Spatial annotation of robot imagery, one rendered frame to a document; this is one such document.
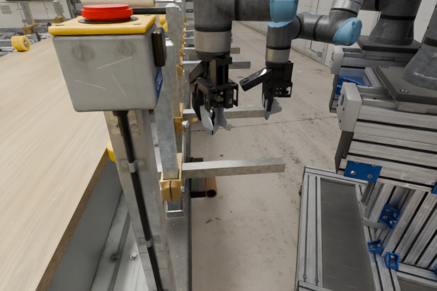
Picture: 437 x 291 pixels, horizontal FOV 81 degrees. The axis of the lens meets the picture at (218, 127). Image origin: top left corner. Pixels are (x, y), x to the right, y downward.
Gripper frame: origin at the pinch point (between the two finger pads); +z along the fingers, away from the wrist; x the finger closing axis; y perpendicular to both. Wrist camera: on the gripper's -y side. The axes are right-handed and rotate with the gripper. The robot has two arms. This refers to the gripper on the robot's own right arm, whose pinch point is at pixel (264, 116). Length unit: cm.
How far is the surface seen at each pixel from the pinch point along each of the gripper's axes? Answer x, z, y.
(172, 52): -5.7, -25.1, -30.3
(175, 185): -32.9, -0.3, -30.4
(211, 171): -26.5, 1.6, -21.2
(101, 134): -20, -8, -49
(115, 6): -56, -41, -30
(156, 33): -56, -39, -27
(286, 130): 123, 83, 61
